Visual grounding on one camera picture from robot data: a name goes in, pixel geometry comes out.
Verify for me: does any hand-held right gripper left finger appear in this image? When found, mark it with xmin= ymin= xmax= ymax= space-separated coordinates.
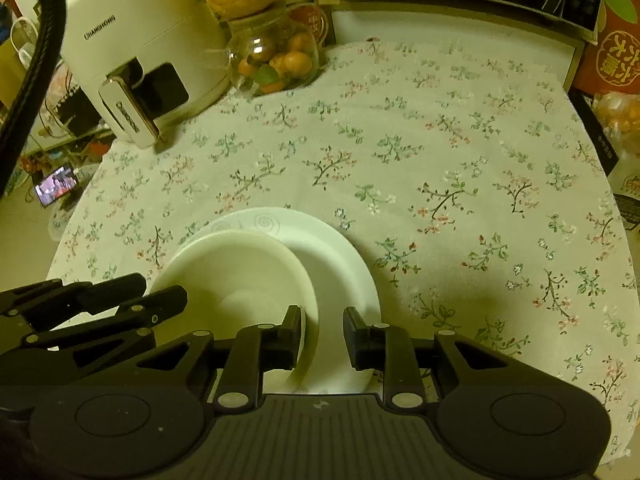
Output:
xmin=100 ymin=305 xmax=303 ymax=408

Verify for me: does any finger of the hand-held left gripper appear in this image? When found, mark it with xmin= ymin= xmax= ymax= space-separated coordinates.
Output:
xmin=0 ymin=272 xmax=149 ymax=332
xmin=17 ymin=285 xmax=189 ymax=366

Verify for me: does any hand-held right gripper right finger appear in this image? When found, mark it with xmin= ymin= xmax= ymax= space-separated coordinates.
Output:
xmin=342 ymin=306 xmax=547 ymax=408

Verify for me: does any white plate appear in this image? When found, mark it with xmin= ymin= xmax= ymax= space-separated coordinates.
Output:
xmin=192 ymin=206 xmax=384 ymax=395

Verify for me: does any white bowl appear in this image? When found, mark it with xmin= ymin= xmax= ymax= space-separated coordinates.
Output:
xmin=149 ymin=230 xmax=307 ymax=396

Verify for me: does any smartphone with lit screen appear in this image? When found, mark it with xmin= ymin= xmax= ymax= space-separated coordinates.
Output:
xmin=34 ymin=165 xmax=80 ymax=209

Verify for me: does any floral tablecloth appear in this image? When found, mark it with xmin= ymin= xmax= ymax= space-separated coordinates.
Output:
xmin=47 ymin=40 xmax=640 ymax=467

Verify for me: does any white air fryer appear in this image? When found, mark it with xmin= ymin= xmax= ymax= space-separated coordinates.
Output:
xmin=59 ymin=0 xmax=232 ymax=151

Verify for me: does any glass jar of kumquats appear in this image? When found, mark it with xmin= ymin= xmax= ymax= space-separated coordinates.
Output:
xmin=207 ymin=2 xmax=322 ymax=97

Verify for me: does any black carton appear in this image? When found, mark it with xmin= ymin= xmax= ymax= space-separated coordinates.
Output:
xmin=567 ymin=87 xmax=640 ymax=234

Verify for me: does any red-label lidded jar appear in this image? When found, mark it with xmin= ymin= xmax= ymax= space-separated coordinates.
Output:
xmin=285 ymin=0 xmax=334 ymax=49

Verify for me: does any plastic bag of kumquats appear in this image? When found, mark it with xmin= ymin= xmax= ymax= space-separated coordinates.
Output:
xmin=592 ymin=91 xmax=640 ymax=134

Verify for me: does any red gift box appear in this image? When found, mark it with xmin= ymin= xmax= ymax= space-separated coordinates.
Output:
xmin=570 ymin=0 xmax=640 ymax=99

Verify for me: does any black braided cable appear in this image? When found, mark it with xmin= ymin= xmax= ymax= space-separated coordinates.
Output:
xmin=0 ymin=0 xmax=69 ymax=196

